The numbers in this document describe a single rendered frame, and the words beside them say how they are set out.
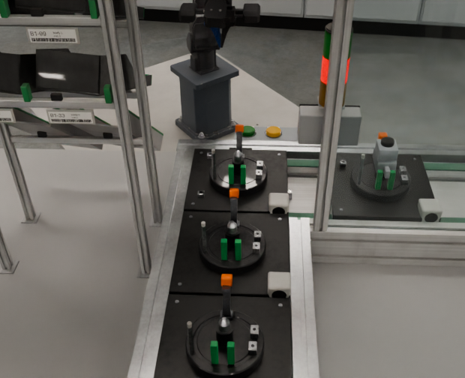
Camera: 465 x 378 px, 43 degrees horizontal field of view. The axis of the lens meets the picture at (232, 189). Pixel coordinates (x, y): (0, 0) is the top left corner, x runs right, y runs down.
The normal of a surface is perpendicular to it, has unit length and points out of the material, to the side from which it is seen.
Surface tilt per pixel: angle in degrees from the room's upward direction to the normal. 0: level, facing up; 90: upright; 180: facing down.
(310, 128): 90
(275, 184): 0
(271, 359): 0
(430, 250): 90
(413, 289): 0
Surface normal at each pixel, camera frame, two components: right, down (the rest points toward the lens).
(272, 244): -0.01, -0.77
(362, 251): -0.06, 0.63
